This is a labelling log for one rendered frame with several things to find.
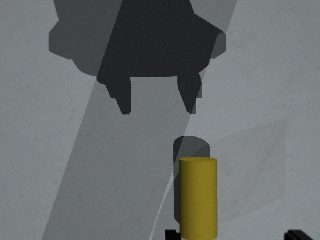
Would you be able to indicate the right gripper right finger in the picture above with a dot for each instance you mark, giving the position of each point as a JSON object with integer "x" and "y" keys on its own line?
{"x": 296, "y": 235}

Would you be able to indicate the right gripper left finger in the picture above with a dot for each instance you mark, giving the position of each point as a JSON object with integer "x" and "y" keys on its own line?
{"x": 172, "y": 235}

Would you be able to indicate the yellow cylinder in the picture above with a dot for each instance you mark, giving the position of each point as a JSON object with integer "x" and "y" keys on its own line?
{"x": 198, "y": 198}

